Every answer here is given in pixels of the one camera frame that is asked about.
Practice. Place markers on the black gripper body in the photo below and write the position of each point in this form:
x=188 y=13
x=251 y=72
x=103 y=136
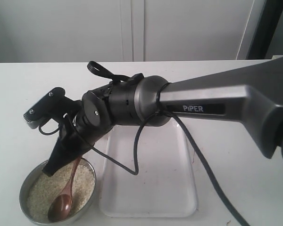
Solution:
x=86 y=123

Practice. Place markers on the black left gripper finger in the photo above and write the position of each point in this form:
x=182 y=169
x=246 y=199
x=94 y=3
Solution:
x=61 y=156

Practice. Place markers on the brown wooden spoon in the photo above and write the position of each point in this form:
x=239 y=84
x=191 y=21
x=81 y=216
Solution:
x=61 y=206

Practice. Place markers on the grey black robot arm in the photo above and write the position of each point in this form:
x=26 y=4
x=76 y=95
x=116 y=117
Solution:
x=251 y=95

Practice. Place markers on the steel bowl of rice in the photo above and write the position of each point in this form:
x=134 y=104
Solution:
x=38 y=191

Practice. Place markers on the white rectangular tray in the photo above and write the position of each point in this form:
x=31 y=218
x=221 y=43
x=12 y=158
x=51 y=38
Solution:
x=165 y=185

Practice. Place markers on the white cabinet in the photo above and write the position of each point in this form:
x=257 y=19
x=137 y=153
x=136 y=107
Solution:
x=126 y=30

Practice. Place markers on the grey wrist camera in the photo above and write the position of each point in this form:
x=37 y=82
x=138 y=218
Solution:
x=45 y=109

